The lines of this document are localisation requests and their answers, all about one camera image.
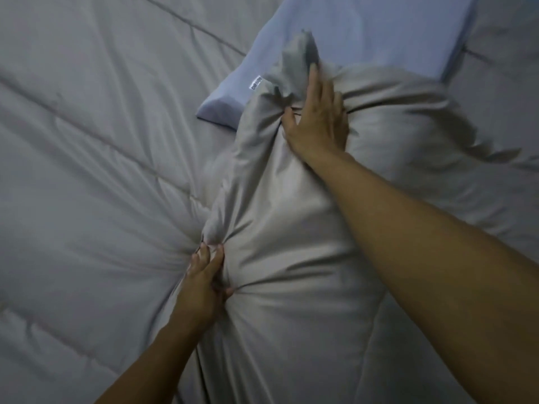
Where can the person's left hand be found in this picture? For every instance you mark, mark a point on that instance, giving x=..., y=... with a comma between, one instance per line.
x=200, y=292

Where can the person's right hand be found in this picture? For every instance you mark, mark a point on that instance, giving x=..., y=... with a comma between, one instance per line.
x=316, y=126

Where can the person's left thumb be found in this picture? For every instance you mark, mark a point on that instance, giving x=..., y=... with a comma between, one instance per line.
x=225, y=293

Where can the person's right thumb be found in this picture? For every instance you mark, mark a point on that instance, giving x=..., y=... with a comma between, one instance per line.
x=289, y=121

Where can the person's left forearm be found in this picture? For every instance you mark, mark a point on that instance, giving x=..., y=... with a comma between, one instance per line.
x=156, y=366

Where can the person's right forearm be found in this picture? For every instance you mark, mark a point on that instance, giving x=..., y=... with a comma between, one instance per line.
x=425, y=256

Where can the light blue pillow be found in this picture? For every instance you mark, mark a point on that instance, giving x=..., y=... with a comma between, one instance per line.
x=370, y=33

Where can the grey quilted comforter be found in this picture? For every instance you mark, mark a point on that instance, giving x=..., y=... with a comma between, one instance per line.
x=97, y=164

